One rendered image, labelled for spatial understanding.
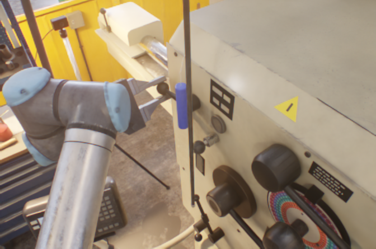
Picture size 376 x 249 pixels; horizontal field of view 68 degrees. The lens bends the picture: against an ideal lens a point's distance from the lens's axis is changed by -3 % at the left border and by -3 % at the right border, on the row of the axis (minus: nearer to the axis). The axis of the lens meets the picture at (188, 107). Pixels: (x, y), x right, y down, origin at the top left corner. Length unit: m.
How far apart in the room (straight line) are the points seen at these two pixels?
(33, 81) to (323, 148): 0.51
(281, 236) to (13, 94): 0.53
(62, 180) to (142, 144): 2.43
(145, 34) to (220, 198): 1.27
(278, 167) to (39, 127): 0.45
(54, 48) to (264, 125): 2.54
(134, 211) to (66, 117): 2.02
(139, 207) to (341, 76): 2.17
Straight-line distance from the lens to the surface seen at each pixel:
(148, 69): 1.71
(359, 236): 0.55
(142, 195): 2.58
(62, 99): 0.55
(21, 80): 0.60
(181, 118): 0.64
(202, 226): 1.16
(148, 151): 2.84
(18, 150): 1.91
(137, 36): 1.76
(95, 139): 0.50
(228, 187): 0.72
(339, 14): 0.80
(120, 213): 1.20
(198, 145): 0.66
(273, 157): 0.49
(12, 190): 2.16
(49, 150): 0.67
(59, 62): 2.99
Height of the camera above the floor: 2.22
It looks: 44 degrees down
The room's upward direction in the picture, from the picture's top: 2 degrees counter-clockwise
